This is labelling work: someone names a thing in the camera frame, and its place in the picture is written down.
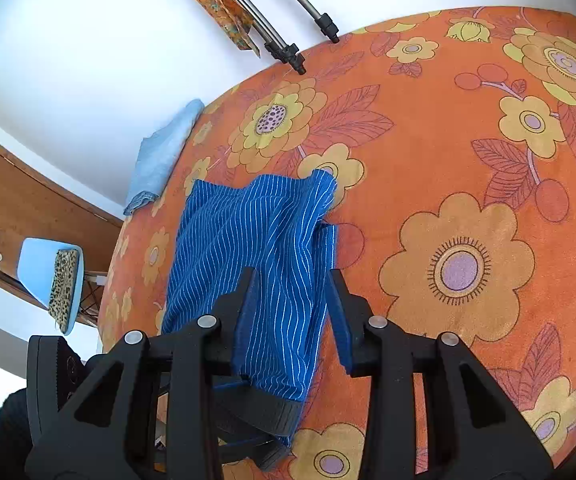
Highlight blue striped shorts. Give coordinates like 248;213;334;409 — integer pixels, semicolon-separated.
160;168;339;470

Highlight folded light blue jeans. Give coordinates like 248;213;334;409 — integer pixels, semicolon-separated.
123;99;204;217

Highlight wooden door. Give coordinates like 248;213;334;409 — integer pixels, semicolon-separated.
0;145;122;306

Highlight light blue chair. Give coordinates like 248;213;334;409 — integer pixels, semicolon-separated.
17;237;84;336

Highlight orange floral scarf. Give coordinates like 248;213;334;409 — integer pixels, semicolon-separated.
196;0;261;58

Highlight metal camera tripod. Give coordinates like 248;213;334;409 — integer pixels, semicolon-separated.
234;0;341;75

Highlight leopard print cushion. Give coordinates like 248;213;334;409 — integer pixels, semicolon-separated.
48;248;80;334

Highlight orange floral bed cover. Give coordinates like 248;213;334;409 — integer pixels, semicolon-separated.
98;6;576;463

